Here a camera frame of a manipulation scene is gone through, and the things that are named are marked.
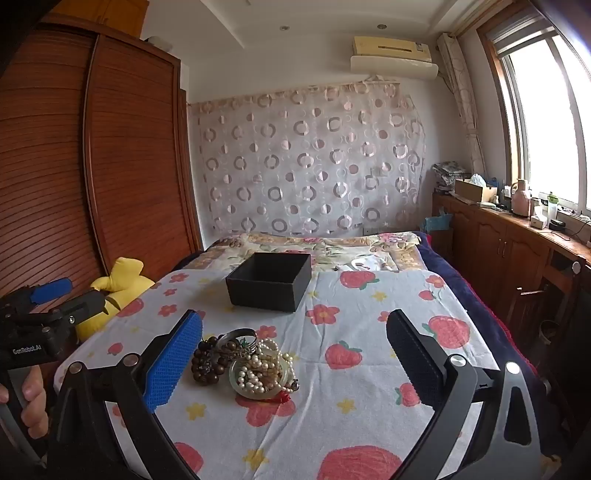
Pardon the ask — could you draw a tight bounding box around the wooden overhead cabinet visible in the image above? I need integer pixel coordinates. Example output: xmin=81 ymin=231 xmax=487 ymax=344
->
xmin=60 ymin=0 xmax=151 ymax=40

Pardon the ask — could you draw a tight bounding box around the pearl necklace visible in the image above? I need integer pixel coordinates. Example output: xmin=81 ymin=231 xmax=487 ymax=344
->
xmin=235 ymin=338 xmax=296 ymax=400

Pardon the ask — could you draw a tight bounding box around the patterned window curtain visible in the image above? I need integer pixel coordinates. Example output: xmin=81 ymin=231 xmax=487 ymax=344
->
xmin=436 ymin=32 xmax=488 ymax=178

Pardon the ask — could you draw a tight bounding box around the strawberry printed blanket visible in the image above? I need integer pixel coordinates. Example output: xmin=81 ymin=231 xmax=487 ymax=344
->
xmin=53 ymin=268 xmax=509 ymax=480

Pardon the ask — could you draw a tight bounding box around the silver bangle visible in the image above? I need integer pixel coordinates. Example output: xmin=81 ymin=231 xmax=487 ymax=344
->
xmin=217 ymin=328 xmax=258 ymax=358

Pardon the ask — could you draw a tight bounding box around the dark wooden bead bracelet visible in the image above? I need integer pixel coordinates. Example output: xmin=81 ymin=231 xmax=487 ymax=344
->
xmin=191 ymin=336 xmax=232 ymax=384

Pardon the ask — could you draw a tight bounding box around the wooden wardrobe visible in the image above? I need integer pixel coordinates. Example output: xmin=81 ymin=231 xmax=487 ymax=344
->
xmin=0 ymin=11 xmax=204 ymax=305

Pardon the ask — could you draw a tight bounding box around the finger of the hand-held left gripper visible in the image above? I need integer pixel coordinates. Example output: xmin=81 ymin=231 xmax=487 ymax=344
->
xmin=0 ymin=278 xmax=72 ymax=319
xmin=28 ymin=290 xmax=108 ymax=333

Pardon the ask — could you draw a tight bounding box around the pale jade bangle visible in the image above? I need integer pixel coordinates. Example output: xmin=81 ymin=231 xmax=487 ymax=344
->
xmin=229 ymin=357 xmax=297 ymax=400

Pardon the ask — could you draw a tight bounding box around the person's left hand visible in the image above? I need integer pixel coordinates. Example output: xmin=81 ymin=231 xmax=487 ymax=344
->
xmin=21 ymin=367 xmax=48 ymax=428

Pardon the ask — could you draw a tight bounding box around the wooden chair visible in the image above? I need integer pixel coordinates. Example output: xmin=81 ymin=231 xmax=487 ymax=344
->
xmin=505 ymin=261 xmax=587 ymax=347

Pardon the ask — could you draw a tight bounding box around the pink kettle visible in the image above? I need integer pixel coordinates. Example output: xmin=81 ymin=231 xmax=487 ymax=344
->
xmin=512 ymin=179 xmax=532 ymax=217

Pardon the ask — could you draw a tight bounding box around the black storage box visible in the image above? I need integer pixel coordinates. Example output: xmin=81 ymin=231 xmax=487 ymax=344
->
xmin=225 ymin=252 xmax=312 ymax=312

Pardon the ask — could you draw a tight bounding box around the window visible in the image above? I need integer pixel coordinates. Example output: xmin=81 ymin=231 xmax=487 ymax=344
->
xmin=478 ymin=0 xmax=591 ymax=217

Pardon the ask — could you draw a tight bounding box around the circle patterned curtain cloth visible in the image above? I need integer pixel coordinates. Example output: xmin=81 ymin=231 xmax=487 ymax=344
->
xmin=187 ymin=80 xmax=428 ymax=236

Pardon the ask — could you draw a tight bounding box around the wooden side cabinet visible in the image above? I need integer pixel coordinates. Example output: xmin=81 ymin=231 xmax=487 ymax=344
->
xmin=431 ymin=189 xmax=591 ymax=352

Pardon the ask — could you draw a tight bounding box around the blue paper bag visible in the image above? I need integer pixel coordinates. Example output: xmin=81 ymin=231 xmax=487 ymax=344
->
xmin=422 ymin=208 xmax=453 ymax=232

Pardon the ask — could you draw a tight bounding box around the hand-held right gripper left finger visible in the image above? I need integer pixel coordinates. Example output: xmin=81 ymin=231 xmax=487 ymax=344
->
xmin=46 ymin=309 xmax=204 ymax=480

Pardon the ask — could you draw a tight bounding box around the yellow plush toy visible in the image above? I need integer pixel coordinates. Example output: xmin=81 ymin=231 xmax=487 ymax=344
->
xmin=76 ymin=257 xmax=155 ymax=342

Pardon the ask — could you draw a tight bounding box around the dark blue bed cover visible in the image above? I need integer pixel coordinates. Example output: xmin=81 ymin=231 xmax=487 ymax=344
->
xmin=418 ymin=231 xmax=555 ymax=416

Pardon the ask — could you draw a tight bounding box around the stack of folded clothes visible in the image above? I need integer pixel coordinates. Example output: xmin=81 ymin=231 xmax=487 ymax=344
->
xmin=433 ymin=161 xmax=472 ymax=190

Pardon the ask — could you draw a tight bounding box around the cardboard box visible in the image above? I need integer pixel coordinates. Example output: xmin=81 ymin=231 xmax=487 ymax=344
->
xmin=455 ymin=179 xmax=498 ymax=204

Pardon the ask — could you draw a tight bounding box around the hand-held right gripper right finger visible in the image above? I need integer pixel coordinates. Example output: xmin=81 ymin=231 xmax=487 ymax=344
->
xmin=385 ymin=309 xmax=541 ymax=480

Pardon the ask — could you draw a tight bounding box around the wall air conditioner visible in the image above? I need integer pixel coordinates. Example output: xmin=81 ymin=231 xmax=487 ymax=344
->
xmin=350 ymin=36 xmax=439 ymax=81

